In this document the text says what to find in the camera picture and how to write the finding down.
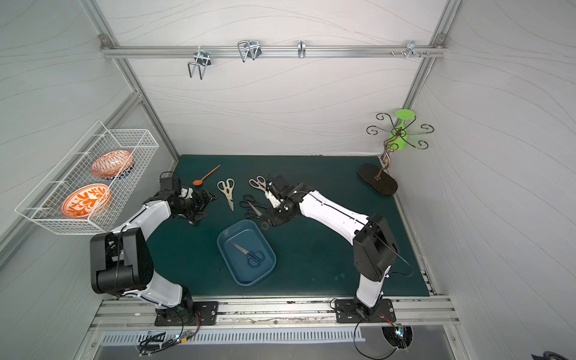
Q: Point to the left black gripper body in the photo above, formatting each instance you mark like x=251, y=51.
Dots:
x=198, y=203

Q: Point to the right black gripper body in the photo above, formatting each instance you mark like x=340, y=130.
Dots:
x=274, y=209

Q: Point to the cream handled kitchen scissors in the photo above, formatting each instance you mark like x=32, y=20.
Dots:
x=226, y=187

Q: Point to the blue handled scissors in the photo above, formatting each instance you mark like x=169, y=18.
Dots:
x=254, y=257

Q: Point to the blue plastic storage box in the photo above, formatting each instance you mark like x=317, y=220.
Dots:
x=247, y=234

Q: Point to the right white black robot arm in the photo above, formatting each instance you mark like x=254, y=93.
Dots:
x=374, y=246

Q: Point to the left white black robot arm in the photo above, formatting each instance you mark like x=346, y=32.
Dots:
x=120, y=260

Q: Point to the black scissors middle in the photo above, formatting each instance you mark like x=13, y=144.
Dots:
x=251, y=205

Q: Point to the orange plastic spoon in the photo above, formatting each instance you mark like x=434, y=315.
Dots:
x=200, y=181

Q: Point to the orange patterned bowl upper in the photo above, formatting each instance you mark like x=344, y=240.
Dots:
x=114, y=164

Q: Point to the orange patterned bowl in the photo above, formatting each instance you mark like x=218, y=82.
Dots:
x=86, y=201
x=114, y=164

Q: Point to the black metal cup tree stand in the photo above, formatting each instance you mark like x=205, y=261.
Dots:
x=377, y=176

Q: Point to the orange patterned bowl lower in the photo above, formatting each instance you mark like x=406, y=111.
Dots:
x=86, y=201

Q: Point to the green plastic cup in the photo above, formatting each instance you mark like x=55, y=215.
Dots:
x=398, y=137

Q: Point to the metal hook left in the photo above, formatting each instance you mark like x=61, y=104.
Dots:
x=201, y=60

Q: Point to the metal hook middle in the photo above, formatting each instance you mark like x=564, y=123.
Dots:
x=249, y=49

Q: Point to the metal hook small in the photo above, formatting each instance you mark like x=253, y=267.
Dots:
x=301, y=47

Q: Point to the metal hook right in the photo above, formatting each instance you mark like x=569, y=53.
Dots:
x=410, y=51

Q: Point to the pink grey handled scissors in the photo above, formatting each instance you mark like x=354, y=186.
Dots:
x=259, y=183

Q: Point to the white wire basket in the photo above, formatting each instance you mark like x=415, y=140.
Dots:
x=42, y=205

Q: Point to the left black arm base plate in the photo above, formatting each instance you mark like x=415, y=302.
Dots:
x=201, y=312

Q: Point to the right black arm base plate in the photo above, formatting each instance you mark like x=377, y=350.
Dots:
x=352, y=311

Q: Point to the white perforated cable duct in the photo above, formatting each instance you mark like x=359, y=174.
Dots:
x=212, y=336

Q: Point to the aluminium top rail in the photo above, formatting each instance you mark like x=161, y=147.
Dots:
x=268, y=52

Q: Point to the aluminium rail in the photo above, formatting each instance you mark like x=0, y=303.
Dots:
x=243, y=313
x=268, y=52

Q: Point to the aluminium front rail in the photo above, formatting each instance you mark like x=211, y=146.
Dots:
x=243, y=313

